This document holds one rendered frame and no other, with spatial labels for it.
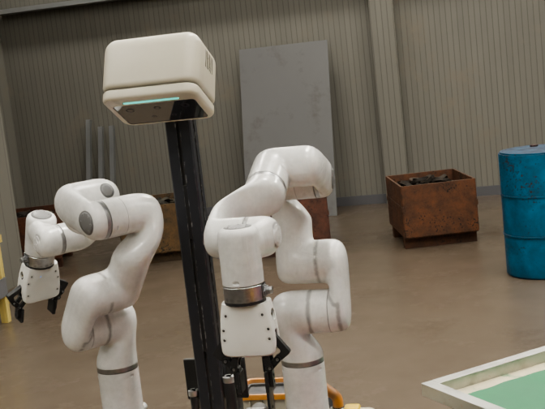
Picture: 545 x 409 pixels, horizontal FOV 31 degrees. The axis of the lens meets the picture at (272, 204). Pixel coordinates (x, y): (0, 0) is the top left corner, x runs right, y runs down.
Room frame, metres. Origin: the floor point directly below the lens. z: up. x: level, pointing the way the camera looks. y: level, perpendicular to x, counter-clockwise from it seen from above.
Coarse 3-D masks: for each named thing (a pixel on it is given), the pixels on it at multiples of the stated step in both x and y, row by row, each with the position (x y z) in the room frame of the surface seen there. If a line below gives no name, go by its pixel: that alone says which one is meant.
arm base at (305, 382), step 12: (288, 372) 2.07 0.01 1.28; (300, 372) 2.05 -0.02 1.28; (312, 372) 2.06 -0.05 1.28; (324, 372) 2.09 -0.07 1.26; (288, 384) 2.07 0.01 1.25; (300, 384) 2.05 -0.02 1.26; (312, 384) 2.05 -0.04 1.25; (324, 384) 2.08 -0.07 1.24; (288, 396) 2.07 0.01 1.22; (300, 396) 2.05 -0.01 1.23; (312, 396) 2.05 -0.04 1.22; (324, 396) 2.07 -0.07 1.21; (288, 408) 2.08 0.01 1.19; (300, 408) 2.06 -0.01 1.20; (312, 408) 2.05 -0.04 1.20; (324, 408) 2.07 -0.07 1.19
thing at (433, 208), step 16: (400, 176) 10.28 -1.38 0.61; (416, 176) 10.29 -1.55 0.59; (432, 176) 9.85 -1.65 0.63; (448, 176) 10.30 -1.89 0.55; (464, 176) 9.76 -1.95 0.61; (400, 192) 9.40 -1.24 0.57; (416, 192) 9.36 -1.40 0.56; (432, 192) 9.37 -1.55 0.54; (448, 192) 9.37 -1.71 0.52; (464, 192) 9.37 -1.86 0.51; (400, 208) 9.45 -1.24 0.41; (416, 208) 9.36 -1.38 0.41; (432, 208) 9.37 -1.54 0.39; (448, 208) 9.37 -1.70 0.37; (464, 208) 9.37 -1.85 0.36; (400, 224) 9.58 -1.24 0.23; (416, 224) 9.36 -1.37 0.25; (432, 224) 9.37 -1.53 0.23; (448, 224) 9.37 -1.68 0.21; (464, 224) 9.37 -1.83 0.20; (416, 240) 9.46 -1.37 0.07; (432, 240) 9.46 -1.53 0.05; (448, 240) 9.46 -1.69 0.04; (464, 240) 9.47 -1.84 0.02
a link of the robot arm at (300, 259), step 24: (288, 192) 2.08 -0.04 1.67; (312, 192) 2.07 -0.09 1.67; (288, 216) 2.11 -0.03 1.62; (288, 240) 2.10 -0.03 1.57; (312, 240) 2.11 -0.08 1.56; (336, 240) 2.10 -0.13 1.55; (288, 264) 2.09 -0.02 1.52; (312, 264) 2.07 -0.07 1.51; (336, 264) 2.06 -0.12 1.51; (336, 288) 2.04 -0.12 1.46; (336, 312) 2.03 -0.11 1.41
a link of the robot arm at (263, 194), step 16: (256, 176) 1.91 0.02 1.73; (272, 176) 1.91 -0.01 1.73; (240, 192) 1.88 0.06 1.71; (256, 192) 1.89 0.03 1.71; (272, 192) 1.89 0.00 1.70; (224, 208) 1.85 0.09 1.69; (240, 208) 1.88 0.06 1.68; (256, 208) 1.90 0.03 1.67; (272, 208) 1.90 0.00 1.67; (208, 224) 1.79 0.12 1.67; (224, 224) 1.77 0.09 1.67; (208, 240) 1.77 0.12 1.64
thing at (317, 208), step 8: (304, 200) 9.72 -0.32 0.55; (312, 200) 9.73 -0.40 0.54; (320, 200) 9.73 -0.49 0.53; (312, 208) 9.73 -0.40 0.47; (320, 208) 9.73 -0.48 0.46; (312, 216) 9.73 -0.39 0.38; (320, 216) 9.73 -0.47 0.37; (312, 224) 9.73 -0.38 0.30; (320, 224) 9.73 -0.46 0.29; (328, 224) 9.74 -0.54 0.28; (312, 232) 9.73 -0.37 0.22; (320, 232) 9.73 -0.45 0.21; (328, 232) 9.73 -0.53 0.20
